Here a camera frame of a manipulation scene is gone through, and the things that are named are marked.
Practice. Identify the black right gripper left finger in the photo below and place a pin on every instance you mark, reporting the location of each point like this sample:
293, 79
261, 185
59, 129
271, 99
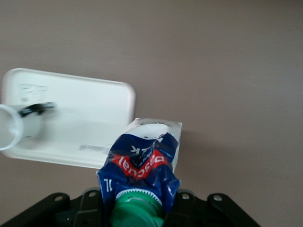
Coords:
91, 208

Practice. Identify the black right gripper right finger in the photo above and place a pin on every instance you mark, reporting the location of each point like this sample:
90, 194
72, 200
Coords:
185, 210

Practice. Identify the blue milk carton green cap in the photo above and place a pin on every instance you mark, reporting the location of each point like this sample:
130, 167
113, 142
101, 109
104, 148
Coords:
142, 165

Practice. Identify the cream tray with rabbit print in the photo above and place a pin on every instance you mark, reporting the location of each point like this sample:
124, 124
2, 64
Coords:
82, 113

